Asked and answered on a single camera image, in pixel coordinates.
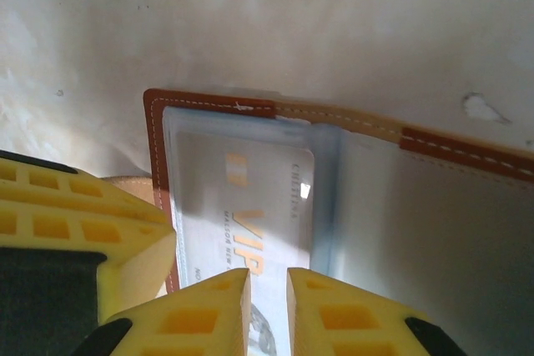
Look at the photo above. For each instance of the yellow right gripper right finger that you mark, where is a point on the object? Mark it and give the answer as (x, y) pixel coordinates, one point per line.
(334, 322)

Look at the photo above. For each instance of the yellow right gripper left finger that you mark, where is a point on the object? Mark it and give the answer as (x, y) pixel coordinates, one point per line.
(196, 322)

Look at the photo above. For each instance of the brown leather card holder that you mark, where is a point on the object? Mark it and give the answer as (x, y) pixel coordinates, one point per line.
(158, 143)

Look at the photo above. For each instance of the silver VIP card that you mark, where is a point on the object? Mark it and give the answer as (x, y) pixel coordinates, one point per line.
(271, 189)

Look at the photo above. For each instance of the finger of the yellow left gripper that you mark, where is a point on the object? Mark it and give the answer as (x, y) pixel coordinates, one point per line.
(133, 268)
(62, 191)

